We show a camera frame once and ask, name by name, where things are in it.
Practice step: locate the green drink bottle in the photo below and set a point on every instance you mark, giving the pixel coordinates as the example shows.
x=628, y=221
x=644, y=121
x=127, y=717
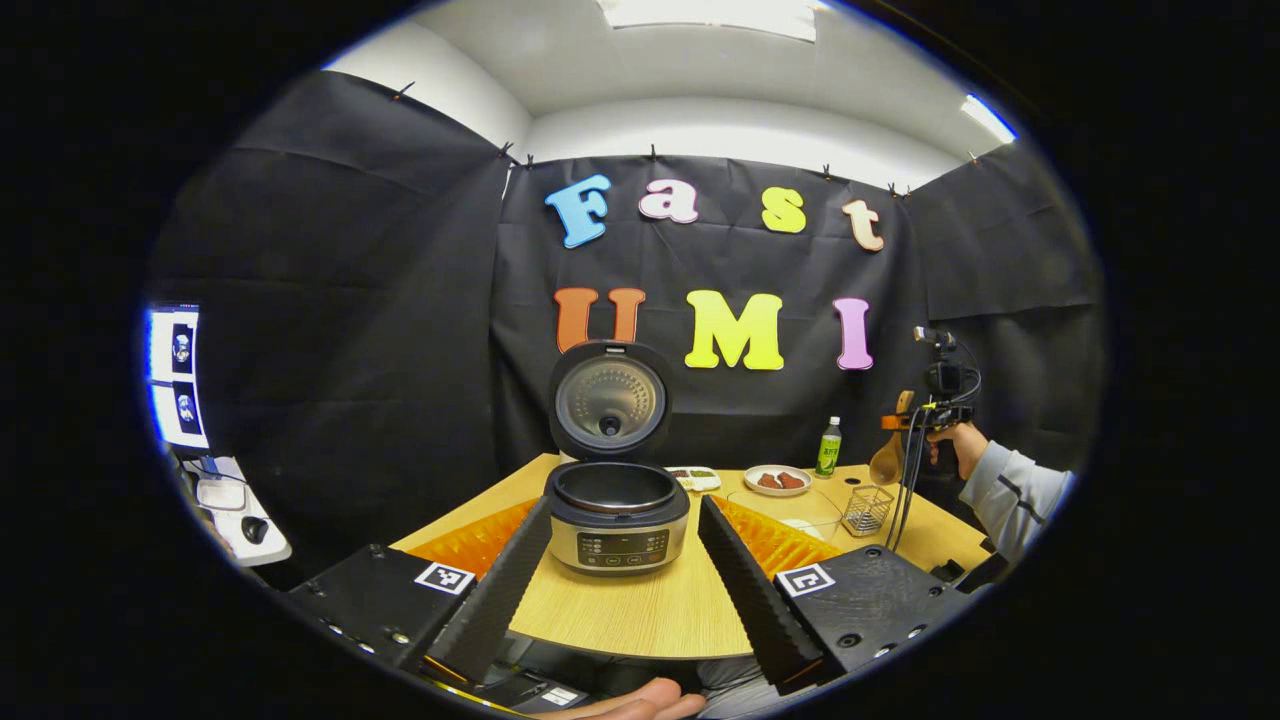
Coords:
x=828, y=450

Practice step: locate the black computer mouse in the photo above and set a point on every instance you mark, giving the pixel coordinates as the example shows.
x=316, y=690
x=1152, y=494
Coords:
x=255, y=529

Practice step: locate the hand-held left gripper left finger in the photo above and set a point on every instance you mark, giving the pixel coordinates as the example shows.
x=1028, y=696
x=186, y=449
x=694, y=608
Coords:
x=495, y=600

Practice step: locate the person's grey clothing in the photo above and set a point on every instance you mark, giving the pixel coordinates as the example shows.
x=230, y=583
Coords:
x=740, y=680

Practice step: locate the black rice cooker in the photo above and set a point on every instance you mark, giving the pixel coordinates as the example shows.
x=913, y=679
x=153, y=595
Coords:
x=615, y=500

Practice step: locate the large ceiling light panel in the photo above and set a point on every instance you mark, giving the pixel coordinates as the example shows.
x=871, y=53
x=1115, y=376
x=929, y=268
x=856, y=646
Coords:
x=710, y=18

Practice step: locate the white round plate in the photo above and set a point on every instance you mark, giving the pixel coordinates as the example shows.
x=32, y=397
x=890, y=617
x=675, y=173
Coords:
x=777, y=487

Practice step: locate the white side desk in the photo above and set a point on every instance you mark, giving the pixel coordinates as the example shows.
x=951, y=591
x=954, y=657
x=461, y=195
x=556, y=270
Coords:
x=225, y=495

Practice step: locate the small ceiling light panel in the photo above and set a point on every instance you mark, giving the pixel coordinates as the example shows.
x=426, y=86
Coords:
x=990, y=118

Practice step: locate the black backdrop cloth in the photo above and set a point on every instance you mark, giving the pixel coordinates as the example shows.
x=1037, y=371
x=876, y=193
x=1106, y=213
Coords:
x=350, y=300

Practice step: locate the computer monitor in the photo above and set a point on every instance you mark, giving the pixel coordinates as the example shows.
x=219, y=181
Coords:
x=178, y=375

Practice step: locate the wooden spoon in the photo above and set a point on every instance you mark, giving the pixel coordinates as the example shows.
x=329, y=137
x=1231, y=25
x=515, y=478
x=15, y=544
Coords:
x=888, y=460

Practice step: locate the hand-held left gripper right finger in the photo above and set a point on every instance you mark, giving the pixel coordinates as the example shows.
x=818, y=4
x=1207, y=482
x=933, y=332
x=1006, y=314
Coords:
x=745, y=590

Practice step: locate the small white rectangular tray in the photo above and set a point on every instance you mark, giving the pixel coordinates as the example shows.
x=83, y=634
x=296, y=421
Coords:
x=693, y=478

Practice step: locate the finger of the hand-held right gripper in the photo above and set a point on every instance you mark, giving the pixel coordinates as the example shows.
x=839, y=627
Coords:
x=900, y=422

